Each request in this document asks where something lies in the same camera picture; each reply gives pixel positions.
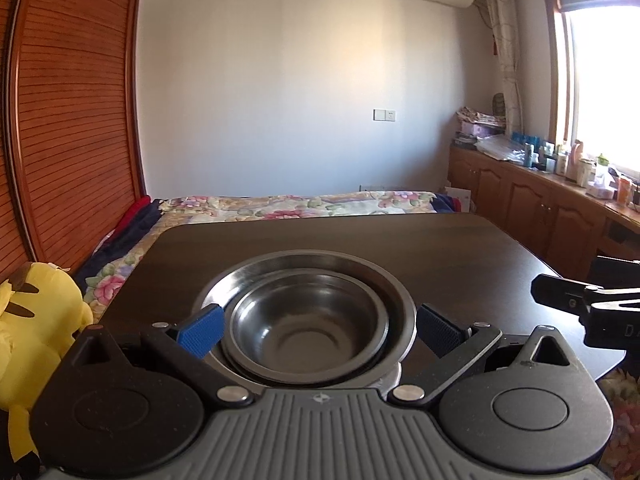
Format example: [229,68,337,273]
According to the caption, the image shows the large steel bowl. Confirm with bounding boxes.
[194,249,416,394]

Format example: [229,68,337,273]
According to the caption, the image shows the wooden sideboard cabinet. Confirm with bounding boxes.
[448,146,639,281]

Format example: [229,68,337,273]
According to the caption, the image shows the floral bed quilt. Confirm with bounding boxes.
[84,191,439,318]

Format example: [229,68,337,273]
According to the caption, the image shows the red and navy clothes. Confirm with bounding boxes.
[73,195,162,294]

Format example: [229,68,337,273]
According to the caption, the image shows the blue blanket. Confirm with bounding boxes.
[431,194,462,214]

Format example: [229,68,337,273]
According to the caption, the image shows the yellow plush toy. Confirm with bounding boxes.
[1,262,93,463]

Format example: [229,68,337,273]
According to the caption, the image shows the stack of papers and boxes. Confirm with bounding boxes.
[451,106,506,150]

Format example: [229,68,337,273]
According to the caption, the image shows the wooden slatted wardrobe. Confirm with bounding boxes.
[1,0,145,274]

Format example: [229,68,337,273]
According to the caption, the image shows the patterned curtain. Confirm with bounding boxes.
[486,0,522,134]

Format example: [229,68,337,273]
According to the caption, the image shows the white wall switch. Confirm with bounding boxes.
[373,110,396,122]

